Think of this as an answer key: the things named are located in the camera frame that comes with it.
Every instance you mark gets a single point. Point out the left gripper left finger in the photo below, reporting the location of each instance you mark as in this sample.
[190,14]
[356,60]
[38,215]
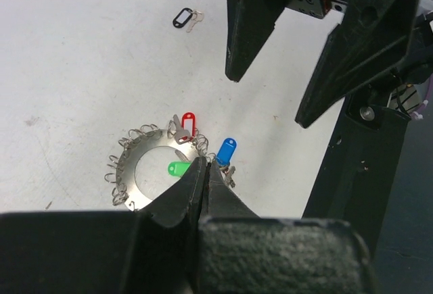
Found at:
[153,250]

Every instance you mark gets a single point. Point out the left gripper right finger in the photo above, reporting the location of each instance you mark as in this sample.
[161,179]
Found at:
[240,252]

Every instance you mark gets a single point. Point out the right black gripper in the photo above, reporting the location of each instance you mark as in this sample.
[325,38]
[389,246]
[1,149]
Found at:
[372,38]

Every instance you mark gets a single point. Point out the green tagged key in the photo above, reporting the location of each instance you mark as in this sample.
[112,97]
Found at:
[178,168]

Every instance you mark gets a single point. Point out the blue tagged key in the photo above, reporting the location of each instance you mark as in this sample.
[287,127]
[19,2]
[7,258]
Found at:
[223,159]

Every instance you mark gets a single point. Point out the metal disc keyring holder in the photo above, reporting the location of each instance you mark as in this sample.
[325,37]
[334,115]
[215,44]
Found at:
[139,173]

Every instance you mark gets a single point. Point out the red tagged key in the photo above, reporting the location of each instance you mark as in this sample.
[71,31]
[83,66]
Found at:
[182,129]

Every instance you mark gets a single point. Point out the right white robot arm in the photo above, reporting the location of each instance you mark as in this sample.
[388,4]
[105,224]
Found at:
[414,68]

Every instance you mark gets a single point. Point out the black tagged key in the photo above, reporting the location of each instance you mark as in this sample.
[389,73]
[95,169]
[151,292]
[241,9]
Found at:
[187,17]

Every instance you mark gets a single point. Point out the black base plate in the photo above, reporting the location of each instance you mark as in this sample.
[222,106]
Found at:
[358,169]

